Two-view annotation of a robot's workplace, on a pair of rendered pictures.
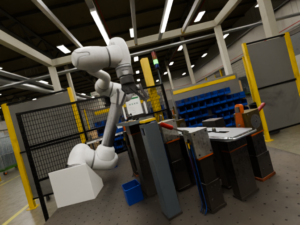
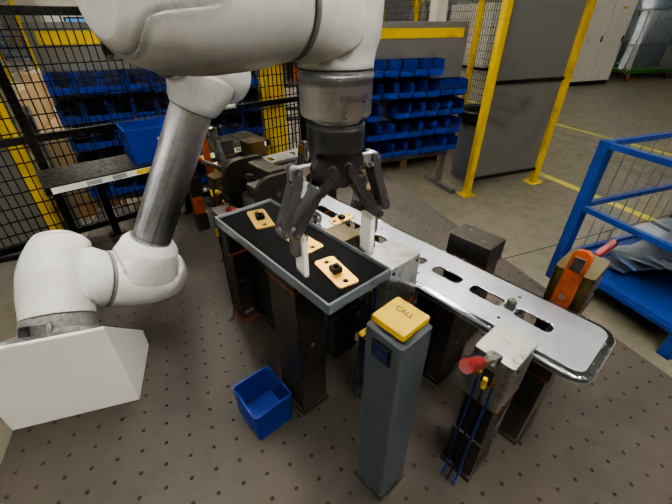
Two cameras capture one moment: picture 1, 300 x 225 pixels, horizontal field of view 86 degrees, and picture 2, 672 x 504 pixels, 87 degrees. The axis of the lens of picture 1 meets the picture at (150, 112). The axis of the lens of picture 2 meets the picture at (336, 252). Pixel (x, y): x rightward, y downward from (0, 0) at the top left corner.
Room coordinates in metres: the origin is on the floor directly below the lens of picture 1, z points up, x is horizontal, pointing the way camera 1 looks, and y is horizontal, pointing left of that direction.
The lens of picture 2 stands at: (0.43, 0.23, 1.51)
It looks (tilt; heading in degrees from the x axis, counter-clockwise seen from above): 33 degrees down; 341
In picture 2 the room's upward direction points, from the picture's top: straight up
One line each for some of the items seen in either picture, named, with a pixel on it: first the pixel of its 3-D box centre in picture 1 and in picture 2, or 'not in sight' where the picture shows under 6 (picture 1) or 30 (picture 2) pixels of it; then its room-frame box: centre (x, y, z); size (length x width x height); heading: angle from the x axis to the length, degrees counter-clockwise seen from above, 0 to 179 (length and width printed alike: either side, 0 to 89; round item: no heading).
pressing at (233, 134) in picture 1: (168, 130); (347, 221); (1.32, -0.11, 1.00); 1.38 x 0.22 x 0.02; 23
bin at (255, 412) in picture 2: (132, 191); (263, 402); (0.97, 0.23, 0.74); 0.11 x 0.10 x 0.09; 23
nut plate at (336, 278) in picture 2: not in sight; (335, 269); (0.88, 0.08, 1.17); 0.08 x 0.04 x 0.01; 12
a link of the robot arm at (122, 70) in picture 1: (124, 72); (335, 95); (0.88, 0.08, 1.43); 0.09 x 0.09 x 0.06
